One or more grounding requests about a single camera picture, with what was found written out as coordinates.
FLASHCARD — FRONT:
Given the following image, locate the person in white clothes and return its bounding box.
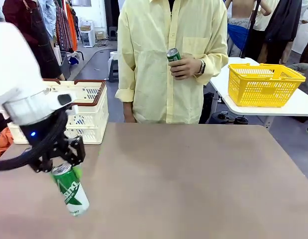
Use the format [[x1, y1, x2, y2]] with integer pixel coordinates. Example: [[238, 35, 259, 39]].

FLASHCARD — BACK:
[[291, 0, 308, 54]]

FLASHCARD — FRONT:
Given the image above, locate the white floor appliance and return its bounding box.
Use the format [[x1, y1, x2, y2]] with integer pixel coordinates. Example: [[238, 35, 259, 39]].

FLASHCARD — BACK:
[[82, 29, 96, 48]]

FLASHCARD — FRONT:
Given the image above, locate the cream folding basket brown rim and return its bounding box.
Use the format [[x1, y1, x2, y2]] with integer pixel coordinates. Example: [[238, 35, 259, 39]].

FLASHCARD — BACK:
[[6, 79, 109, 145]]

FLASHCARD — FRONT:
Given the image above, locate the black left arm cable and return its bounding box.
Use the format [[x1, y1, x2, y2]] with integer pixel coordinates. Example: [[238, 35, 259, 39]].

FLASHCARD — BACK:
[[0, 107, 70, 171]]

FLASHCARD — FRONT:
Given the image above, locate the striped patterned garment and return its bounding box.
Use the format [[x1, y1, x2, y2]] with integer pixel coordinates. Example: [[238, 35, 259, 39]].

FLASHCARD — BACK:
[[54, 2, 73, 52]]

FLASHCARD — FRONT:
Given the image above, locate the person's left hand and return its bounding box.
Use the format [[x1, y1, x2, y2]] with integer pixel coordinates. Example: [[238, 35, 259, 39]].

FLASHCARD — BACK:
[[168, 55, 203, 80]]

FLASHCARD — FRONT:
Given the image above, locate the bare mannequin torso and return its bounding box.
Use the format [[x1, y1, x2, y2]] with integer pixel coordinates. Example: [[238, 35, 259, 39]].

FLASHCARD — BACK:
[[224, 0, 273, 26]]

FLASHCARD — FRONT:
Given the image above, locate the grey plastic stool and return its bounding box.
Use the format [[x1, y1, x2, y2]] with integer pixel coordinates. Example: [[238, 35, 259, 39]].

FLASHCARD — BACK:
[[108, 26, 118, 42]]

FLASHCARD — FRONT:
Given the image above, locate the grey storage bin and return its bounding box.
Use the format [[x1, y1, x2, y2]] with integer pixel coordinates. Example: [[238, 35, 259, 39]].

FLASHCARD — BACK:
[[60, 51, 85, 81]]

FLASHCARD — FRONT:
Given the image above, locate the mannequin with dark apron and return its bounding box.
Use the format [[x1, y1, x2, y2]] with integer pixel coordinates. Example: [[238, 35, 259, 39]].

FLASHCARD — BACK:
[[1, 0, 63, 81]]

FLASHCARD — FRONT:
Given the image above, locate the white side table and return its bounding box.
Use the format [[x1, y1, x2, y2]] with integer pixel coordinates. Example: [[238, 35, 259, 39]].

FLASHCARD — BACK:
[[208, 56, 308, 130]]

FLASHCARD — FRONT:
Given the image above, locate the black hanging coat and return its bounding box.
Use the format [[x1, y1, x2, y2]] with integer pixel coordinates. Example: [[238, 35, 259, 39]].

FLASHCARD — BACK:
[[245, 0, 303, 65]]

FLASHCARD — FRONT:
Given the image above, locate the orange hanging garment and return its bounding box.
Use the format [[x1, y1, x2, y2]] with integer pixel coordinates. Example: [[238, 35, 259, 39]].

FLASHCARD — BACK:
[[66, 2, 78, 51]]

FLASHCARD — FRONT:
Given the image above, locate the dark plastic stool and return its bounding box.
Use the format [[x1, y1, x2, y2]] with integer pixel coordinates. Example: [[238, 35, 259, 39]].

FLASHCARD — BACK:
[[108, 59, 120, 83]]

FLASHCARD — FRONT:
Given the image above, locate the green Chilsung soda can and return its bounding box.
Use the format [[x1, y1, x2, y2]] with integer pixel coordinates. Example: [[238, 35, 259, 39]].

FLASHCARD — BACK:
[[166, 48, 185, 81], [50, 163, 91, 217]]

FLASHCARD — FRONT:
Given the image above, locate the black wheeled base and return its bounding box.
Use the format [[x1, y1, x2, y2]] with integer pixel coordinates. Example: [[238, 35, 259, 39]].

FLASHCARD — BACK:
[[217, 111, 249, 125]]

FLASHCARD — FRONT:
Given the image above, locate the cream short sleeve shirt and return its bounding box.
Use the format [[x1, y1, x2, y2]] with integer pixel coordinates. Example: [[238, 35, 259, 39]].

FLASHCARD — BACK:
[[253, 0, 280, 32]]

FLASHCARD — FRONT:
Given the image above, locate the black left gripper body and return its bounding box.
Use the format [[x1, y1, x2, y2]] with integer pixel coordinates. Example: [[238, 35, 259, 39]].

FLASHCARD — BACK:
[[18, 109, 70, 162]]

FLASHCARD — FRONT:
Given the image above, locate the light blue denim shirt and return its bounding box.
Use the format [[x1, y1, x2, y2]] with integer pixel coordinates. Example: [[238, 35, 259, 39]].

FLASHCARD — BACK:
[[38, 0, 57, 38]]

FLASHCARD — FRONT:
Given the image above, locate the person's right forearm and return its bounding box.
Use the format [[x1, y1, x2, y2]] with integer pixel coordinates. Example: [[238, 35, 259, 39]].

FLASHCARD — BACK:
[[122, 101, 138, 123]]

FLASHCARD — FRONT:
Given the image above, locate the black stand pole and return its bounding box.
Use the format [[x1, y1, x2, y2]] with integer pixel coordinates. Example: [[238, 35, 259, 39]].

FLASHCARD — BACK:
[[240, 0, 259, 59]]

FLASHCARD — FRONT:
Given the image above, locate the person in yellow shirt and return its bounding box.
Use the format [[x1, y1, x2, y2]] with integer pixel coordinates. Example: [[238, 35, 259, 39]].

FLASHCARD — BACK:
[[115, 0, 229, 124]]

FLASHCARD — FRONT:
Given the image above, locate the yellow plastic shopping basket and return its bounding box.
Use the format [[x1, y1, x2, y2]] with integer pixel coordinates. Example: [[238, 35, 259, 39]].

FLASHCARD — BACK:
[[227, 63, 307, 109]]

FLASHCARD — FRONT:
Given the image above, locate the orange cloth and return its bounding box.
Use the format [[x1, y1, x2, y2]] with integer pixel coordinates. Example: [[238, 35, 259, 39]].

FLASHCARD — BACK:
[[0, 126, 14, 160]]

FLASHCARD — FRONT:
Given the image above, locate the blue draped cloth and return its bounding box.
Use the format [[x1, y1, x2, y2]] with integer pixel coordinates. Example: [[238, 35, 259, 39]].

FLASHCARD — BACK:
[[227, 23, 250, 52]]

